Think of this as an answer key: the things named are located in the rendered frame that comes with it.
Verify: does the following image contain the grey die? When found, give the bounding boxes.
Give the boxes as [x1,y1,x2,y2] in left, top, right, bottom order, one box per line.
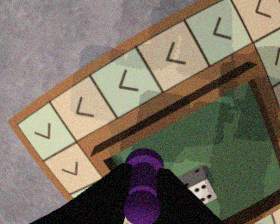
[179,165,217,204]

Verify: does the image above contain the purple game pawn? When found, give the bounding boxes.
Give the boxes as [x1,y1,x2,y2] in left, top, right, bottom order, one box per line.
[124,149,164,224]

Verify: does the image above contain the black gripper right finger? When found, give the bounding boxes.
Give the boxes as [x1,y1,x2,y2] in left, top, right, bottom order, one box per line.
[152,168,225,224]

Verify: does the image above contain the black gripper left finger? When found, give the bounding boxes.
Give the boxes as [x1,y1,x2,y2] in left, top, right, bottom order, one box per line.
[30,163,133,224]

